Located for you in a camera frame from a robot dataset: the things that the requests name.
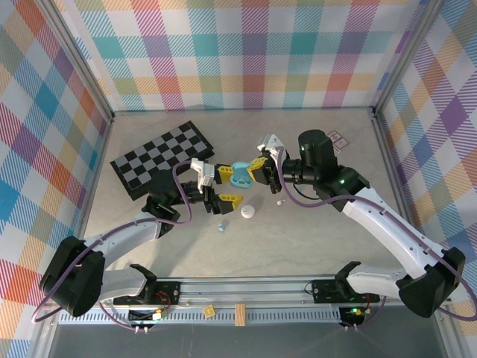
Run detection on blue earbud charging case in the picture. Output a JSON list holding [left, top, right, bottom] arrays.
[[229, 160, 256, 189]]

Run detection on playing card box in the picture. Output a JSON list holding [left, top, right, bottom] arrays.
[[329, 130, 350, 152]]

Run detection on black grey chessboard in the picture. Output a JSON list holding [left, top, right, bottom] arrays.
[[110, 120, 216, 202]]

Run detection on black controller box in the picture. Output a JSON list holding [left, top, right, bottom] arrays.
[[339, 306, 365, 326], [128, 309, 168, 324]]

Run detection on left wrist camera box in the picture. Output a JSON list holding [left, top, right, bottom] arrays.
[[189, 157, 218, 195]]

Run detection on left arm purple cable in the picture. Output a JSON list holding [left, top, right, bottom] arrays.
[[32, 160, 195, 332]]

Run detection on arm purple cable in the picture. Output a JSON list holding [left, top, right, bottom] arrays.
[[32, 160, 195, 332], [275, 147, 476, 331]]

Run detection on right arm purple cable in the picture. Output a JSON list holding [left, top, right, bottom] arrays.
[[275, 147, 476, 331]]

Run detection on aluminium back rail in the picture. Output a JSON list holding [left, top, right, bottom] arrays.
[[111, 107, 376, 113]]

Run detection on aluminium side rail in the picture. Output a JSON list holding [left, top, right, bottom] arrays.
[[370, 107, 429, 277], [66, 115, 115, 279]]

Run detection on aluminium mounting rail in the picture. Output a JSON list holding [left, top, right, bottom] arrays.
[[40, 274, 454, 310]]

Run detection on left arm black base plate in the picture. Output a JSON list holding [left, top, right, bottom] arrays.
[[113, 281, 182, 306]]

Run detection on grey slotted cable duct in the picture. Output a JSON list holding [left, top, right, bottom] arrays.
[[58, 309, 346, 325]]

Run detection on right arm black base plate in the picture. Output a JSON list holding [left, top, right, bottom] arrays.
[[311, 277, 381, 304]]

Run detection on aluminium frame post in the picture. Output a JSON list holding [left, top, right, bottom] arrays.
[[35, 0, 116, 125], [372, 0, 448, 119]]

